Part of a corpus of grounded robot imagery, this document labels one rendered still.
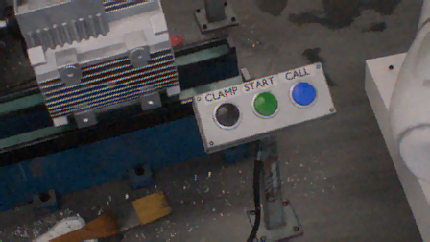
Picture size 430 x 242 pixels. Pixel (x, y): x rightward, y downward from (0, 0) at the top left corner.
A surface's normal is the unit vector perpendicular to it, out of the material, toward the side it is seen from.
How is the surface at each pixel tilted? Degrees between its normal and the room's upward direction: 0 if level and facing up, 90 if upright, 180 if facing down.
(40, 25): 90
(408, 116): 56
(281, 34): 0
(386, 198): 0
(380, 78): 4
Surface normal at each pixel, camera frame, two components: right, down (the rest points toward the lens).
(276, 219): 0.26, 0.65
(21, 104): -0.12, -0.72
